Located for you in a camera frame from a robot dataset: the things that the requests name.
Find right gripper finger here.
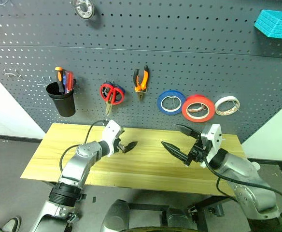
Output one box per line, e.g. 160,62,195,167
161,141,190,165
173,123,202,140

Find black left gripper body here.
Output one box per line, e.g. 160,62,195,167
113,135,128,154

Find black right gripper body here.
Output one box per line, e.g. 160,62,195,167
184,137,208,168

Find red handled scissors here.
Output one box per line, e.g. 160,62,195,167
99,83,126,116

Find orange and black pliers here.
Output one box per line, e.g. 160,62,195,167
133,65,150,102

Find red handled screwdriver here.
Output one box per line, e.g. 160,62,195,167
66,71,74,92

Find red tape roll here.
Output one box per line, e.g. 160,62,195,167
181,94,215,123

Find white tape roll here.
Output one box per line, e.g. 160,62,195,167
214,96,241,116

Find blue tape roll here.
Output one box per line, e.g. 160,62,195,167
156,89,187,116

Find dark grey perforated pegboard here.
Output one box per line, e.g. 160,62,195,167
0,0,282,144

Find black cup holder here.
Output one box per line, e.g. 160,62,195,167
45,81,77,118

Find dark grey rounded shell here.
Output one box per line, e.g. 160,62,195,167
101,199,132,232
165,207,196,228

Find orange and black screwdriver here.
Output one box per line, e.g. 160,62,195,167
54,67,66,95

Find silver round metal disc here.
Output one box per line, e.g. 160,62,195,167
72,0,96,20

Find grey sneaker shoe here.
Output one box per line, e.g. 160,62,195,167
0,216,22,232

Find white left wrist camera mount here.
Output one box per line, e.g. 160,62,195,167
101,119,123,158

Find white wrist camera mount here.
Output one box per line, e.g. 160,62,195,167
200,123,223,169
101,119,123,158

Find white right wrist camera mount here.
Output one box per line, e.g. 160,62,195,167
200,123,223,169

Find straight wire tape hook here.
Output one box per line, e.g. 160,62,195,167
167,96,177,110
198,103,210,115
229,101,241,113

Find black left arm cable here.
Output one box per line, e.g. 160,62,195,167
59,119,111,174

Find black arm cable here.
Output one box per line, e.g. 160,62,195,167
59,119,111,174
203,154,282,219

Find black metal table frame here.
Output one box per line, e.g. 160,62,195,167
128,195,233,232

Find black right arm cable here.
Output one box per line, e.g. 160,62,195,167
203,154,282,219

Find blue handled screwdriver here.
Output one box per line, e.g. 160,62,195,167
62,72,69,91

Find white wire pegboard hook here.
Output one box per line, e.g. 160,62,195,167
36,76,50,87
3,68,21,78

